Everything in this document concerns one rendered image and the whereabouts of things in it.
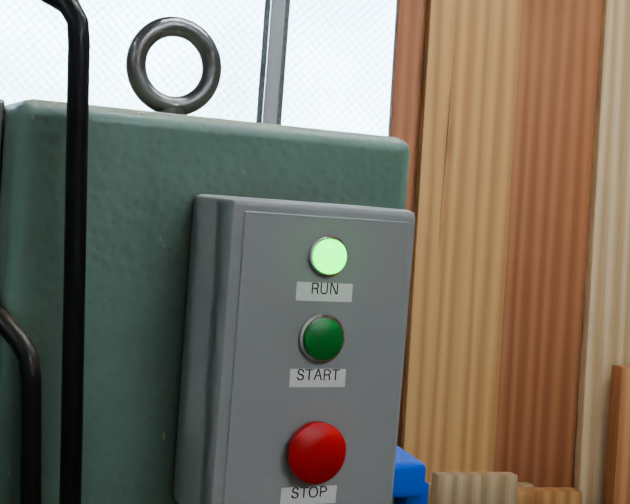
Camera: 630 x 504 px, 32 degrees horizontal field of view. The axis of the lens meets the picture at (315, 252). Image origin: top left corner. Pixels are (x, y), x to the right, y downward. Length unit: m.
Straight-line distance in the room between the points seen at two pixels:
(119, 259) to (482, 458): 1.50
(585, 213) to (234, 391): 1.63
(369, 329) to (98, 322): 0.14
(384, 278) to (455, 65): 1.44
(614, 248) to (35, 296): 1.66
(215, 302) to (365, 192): 0.12
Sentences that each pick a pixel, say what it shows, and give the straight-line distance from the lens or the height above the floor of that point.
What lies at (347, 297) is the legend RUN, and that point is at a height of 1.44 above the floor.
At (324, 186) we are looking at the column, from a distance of 0.60.
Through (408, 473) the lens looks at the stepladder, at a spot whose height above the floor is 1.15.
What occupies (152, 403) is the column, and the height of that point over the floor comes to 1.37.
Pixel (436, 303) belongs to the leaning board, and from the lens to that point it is 1.94.
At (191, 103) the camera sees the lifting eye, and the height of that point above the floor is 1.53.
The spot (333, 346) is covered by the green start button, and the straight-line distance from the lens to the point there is 0.53.
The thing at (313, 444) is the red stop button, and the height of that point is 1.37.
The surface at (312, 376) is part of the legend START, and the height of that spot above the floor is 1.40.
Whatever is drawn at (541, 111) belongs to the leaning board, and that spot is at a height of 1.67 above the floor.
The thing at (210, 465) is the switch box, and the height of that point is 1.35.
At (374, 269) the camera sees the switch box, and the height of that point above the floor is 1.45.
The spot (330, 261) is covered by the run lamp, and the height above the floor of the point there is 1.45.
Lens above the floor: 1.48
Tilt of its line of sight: 3 degrees down
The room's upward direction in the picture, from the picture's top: 4 degrees clockwise
